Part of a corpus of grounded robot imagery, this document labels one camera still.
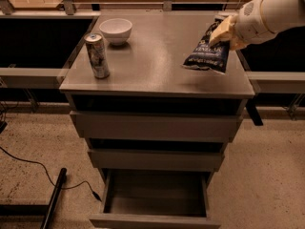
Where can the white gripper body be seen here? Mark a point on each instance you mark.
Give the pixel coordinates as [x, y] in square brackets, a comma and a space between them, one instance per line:
[252, 19]

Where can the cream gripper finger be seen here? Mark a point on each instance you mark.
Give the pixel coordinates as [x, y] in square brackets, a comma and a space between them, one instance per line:
[237, 43]
[224, 32]

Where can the blue chip bag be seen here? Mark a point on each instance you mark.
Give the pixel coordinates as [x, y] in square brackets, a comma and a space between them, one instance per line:
[204, 57]

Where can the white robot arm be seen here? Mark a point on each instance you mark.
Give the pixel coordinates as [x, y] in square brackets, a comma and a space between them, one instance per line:
[282, 15]

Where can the grey drawer cabinet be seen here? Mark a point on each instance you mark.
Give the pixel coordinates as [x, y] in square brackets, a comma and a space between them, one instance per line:
[147, 77]

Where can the grey top drawer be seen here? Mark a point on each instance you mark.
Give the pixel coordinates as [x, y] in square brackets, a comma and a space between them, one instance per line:
[161, 127]

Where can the grey middle drawer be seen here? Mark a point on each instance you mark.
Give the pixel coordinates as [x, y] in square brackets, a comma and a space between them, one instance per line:
[155, 160]

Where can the grey open bottom drawer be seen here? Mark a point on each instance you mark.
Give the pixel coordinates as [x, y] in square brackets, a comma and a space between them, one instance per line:
[136, 199]

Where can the white ceramic bowl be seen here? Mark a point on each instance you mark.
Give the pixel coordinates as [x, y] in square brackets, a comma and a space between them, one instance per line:
[116, 31]

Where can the tall printed drink can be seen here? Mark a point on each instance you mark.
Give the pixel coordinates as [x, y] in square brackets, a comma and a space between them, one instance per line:
[97, 56]

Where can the black metal stand leg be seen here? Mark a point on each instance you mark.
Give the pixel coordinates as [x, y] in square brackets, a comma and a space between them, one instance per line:
[45, 211]

